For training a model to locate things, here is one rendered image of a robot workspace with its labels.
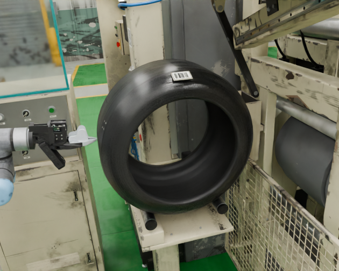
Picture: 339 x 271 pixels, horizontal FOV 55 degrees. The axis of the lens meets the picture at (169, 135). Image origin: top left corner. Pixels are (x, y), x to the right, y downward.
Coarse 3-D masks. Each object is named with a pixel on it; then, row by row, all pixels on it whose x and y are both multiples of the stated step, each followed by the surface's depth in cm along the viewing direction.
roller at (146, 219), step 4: (144, 212) 122; (148, 212) 121; (144, 216) 121; (148, 216) 119; (152, 216) 120; (144, 220) 119; (148, 220) 117; (152, 220) 117; (148, 224) 117; (152, 224) 118; (156, 224) 118; (148, 228) 118; (152, 228) 118
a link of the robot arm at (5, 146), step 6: (0, 132) 101; (6, 132) 101; (12, 132) 102; (0, 138) 100; (6, 138) 101; (12, 138) 101; (0, 144) 100; (6, 144) 101; (12, 144) 101; (0, 150) 101; (6, 150) 102; (12, 150) 103; (0, 156) 102
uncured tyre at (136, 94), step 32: (160, 64) 111; (192, 64) 113; (128, 96) 101; (160, 96) 100; (192, 96) 102; (224, 96) 105; (128, 128) 101; (224, 128) 138; (128, 160) 135; (192, 160) 143; (224, 160) 134; (128, 192) 110; (160, 192) 134; (192, 192) 133; (224, 192) 124
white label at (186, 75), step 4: (176, 72) 101; (180, 72) 102; (184, 72) 102; (188, 72) 102; (172, 76) 100; (176, 76) 100; (180, 76) 100; (184, 76) 100; (188, 76) 100; (176, 80) 99
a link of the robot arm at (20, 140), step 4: (16, 128) 104; (20, 128) 104; (24, 128) 104; (16, 132) 102; (20, 132) 102; (24, 132) 102; (16, 136) 101; (20, 136) 102; (24, 136) 102; (16, 140) 101; (20, 140) 102; (24, 140) 102; (28, 140) 103; (16, 144) 102; (20, 144) 102; (24, 144) 102; (28, 144) 103; (16, 148) 103; (20, 148) 103; (24, 148) 103; (28, 148) 104
